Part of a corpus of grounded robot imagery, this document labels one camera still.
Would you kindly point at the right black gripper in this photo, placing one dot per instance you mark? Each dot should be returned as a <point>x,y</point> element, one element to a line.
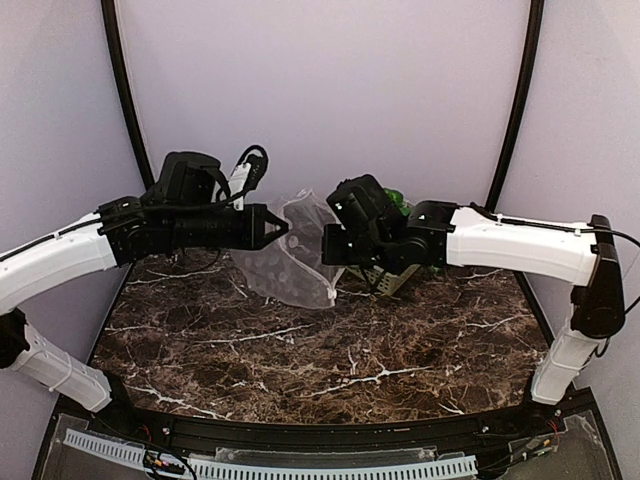
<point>338,244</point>

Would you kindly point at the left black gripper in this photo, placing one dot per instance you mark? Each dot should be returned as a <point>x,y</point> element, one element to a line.
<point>257,226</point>

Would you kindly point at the pale green plastic basket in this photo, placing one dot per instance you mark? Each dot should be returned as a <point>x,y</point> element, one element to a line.
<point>382,281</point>

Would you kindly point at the clear zip top bag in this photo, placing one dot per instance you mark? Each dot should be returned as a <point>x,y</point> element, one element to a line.
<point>290,269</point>

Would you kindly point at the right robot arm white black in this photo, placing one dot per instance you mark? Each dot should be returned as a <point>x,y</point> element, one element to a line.
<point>439,234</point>

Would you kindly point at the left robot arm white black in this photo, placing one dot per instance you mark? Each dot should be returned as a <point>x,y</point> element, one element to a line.
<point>192,205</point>

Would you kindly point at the green bell pepper toy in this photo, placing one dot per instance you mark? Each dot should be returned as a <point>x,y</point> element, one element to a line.
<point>397,198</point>

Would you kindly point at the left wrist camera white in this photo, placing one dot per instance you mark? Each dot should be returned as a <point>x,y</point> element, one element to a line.
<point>247,174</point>

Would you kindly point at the right black frame post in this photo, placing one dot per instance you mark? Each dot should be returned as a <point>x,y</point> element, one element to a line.
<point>525,74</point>

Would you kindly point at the black frame post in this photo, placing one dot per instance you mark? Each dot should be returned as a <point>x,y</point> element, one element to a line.
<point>525,74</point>
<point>117,57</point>

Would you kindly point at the black front rail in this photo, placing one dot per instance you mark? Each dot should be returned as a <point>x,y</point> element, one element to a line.
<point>482,433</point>

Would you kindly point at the white slotted cable duct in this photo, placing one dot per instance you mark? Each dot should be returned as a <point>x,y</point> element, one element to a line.
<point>227,463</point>

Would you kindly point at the left black frame post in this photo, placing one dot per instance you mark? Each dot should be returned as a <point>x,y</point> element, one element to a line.
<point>117,57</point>

